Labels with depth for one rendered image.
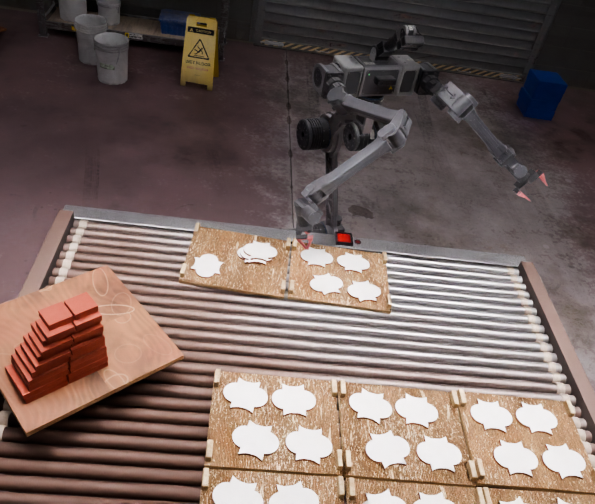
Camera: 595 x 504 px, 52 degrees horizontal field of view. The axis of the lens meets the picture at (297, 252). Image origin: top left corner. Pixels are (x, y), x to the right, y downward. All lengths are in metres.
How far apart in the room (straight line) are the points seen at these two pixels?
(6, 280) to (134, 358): 1.95
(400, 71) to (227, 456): 1.87
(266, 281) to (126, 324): 0.62
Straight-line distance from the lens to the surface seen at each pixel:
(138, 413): 2.03
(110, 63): 5.82
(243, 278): 2.44
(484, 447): 2.17
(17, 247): 4.07
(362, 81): 2.89
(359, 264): 2.60
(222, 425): 1.99
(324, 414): 2.06
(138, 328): 2.09
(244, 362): 2.17
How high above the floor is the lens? 2.58
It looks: 39 degrees down
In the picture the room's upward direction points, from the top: 11 degrees clockwise
